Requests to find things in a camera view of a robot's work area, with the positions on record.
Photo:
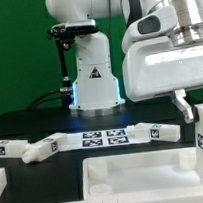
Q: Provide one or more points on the marker tag sheet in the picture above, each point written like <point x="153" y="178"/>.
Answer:
<point x="99" y="139"/>

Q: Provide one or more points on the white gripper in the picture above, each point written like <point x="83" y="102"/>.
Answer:
<point x="153" y="68"/>

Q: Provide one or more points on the white desk top tray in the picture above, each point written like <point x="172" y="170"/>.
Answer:
<point x="150" y="171"/>

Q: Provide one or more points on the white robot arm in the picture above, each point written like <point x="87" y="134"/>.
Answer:
<point x="99" y="86"/>

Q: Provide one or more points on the white block left edge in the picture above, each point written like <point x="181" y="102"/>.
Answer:
<point x="3" y="180"/>

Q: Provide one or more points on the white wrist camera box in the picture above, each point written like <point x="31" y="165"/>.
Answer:
<point x="153" y="25"/>

